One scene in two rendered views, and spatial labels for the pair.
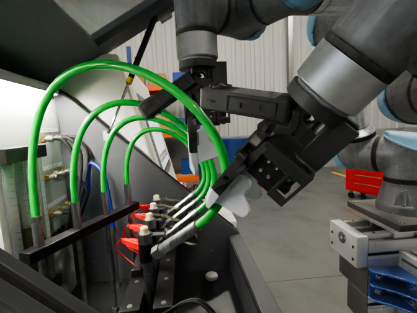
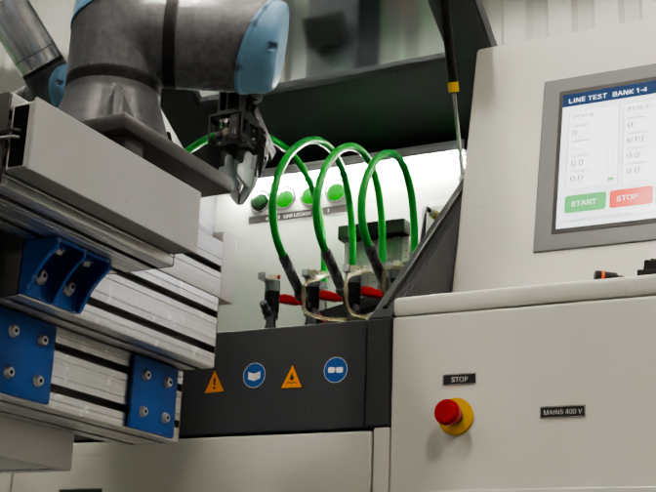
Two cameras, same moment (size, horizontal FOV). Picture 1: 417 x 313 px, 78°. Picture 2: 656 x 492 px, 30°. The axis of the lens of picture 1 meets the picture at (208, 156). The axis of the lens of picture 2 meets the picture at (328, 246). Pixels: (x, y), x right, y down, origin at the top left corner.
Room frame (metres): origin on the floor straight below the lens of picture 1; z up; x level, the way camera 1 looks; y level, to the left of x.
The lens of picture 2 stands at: (1.71, -1.59, 0.50)
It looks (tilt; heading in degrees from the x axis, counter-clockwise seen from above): 18 degrees up; 123
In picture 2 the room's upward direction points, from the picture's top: 2 degrees clockwise
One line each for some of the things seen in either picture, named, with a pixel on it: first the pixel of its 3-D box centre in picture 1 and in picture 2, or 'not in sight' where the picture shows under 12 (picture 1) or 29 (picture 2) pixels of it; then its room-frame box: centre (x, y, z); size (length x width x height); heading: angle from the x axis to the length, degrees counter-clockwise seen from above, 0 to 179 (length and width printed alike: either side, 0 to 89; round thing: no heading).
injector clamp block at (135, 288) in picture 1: (157, 289); not in sight; (0.61, 0.15, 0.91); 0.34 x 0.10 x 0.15; 5
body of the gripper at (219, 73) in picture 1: (203, 95); (238, 120); (0.49, 0.00, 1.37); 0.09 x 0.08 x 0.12; 95
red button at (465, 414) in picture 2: not in sight; (450, 414); (0.97, -0.10, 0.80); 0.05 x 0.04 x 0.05; 5
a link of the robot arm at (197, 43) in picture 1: (197, 51); not in sight; (0.50, 0.01, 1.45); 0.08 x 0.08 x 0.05
